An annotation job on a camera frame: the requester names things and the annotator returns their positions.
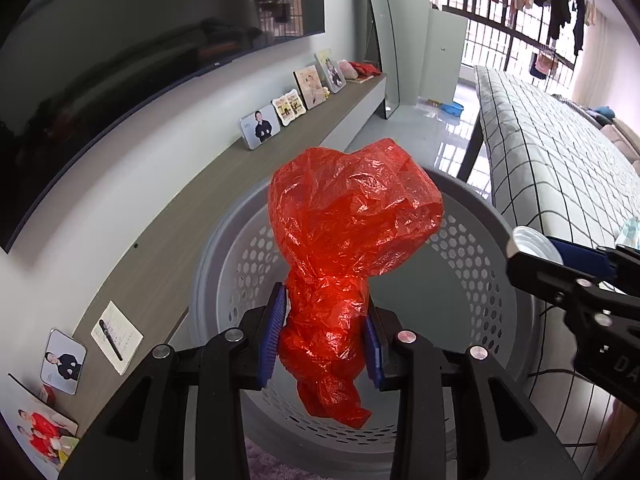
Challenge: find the red plastic bag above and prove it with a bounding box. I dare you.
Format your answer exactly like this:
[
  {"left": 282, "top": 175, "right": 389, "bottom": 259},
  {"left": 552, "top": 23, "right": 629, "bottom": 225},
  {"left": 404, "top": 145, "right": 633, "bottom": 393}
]
[{"left": 268, "top": 138, "right": 444, "bottom": 429}]

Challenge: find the grey perforated laundry basket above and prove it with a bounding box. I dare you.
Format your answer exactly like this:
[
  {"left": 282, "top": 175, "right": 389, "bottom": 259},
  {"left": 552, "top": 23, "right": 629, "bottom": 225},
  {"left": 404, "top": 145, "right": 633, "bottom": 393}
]
[{"left": 189, "top": 169, "right": 538, "bottom": 479}]

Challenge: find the checkered white tablecloth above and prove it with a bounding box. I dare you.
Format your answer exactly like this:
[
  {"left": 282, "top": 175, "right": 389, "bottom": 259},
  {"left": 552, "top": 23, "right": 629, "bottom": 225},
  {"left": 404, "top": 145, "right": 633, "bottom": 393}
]
[{"left": 475, "top": 66, "right": 639, "bottom": 248}]

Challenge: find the purple fluffy rug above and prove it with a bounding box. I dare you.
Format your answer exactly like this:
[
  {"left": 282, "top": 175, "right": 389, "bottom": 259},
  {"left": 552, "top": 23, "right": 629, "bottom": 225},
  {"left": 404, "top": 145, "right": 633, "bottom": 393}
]
[{"left": 245, "top": 438, "right": 319, "bottom": 480}]

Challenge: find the wooden tv console shelf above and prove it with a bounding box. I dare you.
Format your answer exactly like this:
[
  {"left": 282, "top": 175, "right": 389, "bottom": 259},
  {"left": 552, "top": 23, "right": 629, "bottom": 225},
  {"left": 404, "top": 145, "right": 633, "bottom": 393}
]
[{"left": 56, "top": 76, "right": 386, "bottom": 432}]

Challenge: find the white notepad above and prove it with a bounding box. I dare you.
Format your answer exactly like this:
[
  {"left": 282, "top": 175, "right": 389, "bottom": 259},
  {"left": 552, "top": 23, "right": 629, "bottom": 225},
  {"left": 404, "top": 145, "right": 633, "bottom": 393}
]
[{"left": 91, "top": 301, "right": 143, "bottom": 376}]

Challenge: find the black pen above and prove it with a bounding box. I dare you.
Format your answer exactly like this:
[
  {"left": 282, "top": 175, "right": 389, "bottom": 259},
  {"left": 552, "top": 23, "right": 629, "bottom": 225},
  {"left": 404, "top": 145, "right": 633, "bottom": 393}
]
[{"left": 98, "top": 318, "right": 124, "bottom": 362}]

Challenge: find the red shirts family photo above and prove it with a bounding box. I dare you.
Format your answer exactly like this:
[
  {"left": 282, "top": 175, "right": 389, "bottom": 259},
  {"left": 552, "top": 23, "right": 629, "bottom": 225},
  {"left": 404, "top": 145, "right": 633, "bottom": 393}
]
[{"left": 1, "top": 374, "right": 79, "bottom": 479}]

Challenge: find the blue floor basin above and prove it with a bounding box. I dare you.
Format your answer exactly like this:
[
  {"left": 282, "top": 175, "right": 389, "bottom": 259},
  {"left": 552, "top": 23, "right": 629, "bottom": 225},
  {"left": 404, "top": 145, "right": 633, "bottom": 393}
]
[{"left": 439, "top": 102, "right": 464, "bottom": 118}]

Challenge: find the grey cabinet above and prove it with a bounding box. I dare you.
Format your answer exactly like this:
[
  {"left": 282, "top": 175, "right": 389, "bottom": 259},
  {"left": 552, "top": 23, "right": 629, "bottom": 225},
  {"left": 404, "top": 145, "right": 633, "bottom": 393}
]
[{"left": 419, "top": 9, "right": 468, "bottom": 103}]

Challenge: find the red folded cloth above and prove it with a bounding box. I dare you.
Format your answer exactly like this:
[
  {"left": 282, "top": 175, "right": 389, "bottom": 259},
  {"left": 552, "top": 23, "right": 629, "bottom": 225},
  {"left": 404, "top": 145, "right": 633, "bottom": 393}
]
[{"left": 349, "top": 62, "right": 382, "bottom": 81}]

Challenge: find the leaning grey mirror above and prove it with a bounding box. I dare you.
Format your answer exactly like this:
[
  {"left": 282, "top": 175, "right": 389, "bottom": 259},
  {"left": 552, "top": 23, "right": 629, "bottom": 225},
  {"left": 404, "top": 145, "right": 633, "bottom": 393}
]
[{"left": 369, "top": 0, "right": 400, "bottom": 119}]

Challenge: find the large black television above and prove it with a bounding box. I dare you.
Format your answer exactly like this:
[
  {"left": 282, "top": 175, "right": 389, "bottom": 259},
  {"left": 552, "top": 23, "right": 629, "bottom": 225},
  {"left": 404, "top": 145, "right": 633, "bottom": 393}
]
[{"left": 1, "top": 0, "right": 324, "bottom": 249}]

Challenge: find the small man portrait frame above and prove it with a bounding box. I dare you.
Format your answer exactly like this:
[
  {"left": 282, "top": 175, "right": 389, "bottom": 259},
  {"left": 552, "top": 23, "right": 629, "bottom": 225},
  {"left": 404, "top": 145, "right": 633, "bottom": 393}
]
[{"left": 40, "top": 330, "right": 87, "bottom": 396}]

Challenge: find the man portrait photo frame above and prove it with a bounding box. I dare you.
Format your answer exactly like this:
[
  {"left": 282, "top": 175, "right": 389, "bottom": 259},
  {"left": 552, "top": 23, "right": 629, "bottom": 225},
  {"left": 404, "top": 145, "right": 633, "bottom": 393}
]
[{"left": 240, "top": 104, "right": 281, "bottom": 151}]

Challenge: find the yellow scalloped photo frame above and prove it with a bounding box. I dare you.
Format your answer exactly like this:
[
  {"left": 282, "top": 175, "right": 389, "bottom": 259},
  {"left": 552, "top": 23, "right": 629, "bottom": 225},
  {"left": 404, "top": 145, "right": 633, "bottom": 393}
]
[{"left": 271, "top": 89, "right": 307, "bottom": 127}]

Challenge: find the child photo white frame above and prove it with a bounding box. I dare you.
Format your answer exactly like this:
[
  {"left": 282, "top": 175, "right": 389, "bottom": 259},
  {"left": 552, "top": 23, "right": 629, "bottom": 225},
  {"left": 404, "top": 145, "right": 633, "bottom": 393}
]
[{"left": 314, "top": 49, "right": 346, "bottom": 93}]

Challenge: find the baby photo canvas frame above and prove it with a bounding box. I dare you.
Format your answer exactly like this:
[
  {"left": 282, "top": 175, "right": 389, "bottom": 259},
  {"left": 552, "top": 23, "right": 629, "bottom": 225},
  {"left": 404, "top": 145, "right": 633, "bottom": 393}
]
[{"left": 294, "top": 65, "right": 326, "bottom": 110}]

